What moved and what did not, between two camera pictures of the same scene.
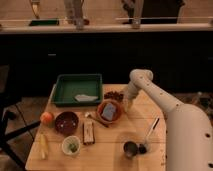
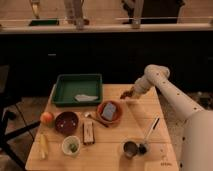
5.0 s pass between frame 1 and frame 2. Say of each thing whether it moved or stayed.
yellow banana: stayed
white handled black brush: stayed
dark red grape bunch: moved
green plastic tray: stayed
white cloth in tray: stayed
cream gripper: moved
